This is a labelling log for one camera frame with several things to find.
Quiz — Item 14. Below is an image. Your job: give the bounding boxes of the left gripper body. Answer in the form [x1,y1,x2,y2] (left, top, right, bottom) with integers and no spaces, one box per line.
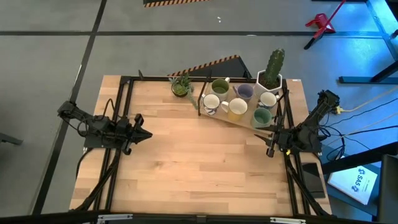
[116,113,145,156]

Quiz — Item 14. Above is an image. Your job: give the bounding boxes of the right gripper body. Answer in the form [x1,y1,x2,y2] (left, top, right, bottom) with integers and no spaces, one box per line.
[266,124,299,157]

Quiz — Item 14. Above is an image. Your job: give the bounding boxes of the green ceramic mug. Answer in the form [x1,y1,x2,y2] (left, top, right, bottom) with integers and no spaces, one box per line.
[250,107,276,129]

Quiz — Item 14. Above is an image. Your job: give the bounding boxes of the blue floral white mug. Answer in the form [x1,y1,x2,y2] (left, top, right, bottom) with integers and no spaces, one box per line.
[257,91,280,111]
[201,93,221,116]

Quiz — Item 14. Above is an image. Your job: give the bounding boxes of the yellow ceramic mug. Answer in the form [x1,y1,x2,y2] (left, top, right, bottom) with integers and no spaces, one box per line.
[220,98,249,123]

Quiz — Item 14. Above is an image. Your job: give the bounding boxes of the lavender ceramic mug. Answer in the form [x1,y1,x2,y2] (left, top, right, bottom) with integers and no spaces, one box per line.
[232,83,255,103]

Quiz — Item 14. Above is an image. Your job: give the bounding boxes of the white mug green interior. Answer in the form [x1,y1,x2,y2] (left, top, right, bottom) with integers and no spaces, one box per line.
[210,77,231,102]

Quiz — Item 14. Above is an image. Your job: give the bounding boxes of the black phone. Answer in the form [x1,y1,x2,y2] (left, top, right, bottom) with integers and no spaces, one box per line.
[301,162,326,199]

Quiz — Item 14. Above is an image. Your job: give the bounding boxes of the succulents in black bowl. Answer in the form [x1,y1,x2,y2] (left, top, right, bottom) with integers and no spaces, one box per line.
[169,73,200,110]

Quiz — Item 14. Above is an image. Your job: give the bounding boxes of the cactus in white pot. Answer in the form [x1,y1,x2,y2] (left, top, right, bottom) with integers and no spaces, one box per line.
[253,48,286,98]

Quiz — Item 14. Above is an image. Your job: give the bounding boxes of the hazard striped black ramp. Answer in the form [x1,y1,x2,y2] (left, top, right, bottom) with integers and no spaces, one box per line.
[167,55,252,78]

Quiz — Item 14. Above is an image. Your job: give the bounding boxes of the white printed box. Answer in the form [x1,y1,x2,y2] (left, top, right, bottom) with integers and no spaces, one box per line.
[327,165,379,205]

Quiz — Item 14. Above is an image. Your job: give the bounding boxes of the black side desk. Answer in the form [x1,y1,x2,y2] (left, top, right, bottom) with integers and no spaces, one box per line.
[320,141,398,224]

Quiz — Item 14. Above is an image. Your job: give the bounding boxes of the grey desk foot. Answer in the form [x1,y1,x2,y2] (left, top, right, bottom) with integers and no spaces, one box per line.
[0,133,24,146]

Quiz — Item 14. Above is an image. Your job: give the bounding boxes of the red floor stand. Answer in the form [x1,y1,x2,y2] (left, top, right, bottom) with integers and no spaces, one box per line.
[303,0,346,50]

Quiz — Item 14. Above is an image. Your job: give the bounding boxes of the hazard striped black plate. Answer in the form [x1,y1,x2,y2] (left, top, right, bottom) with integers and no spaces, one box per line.
[142,0,212,8]

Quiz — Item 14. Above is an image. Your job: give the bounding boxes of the wooden shelf black frame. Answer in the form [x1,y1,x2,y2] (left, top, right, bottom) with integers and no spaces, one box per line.
[197,70,290,135]

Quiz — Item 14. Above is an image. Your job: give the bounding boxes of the black desk frame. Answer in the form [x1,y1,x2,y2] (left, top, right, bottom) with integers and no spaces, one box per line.
[338,0,398,84]

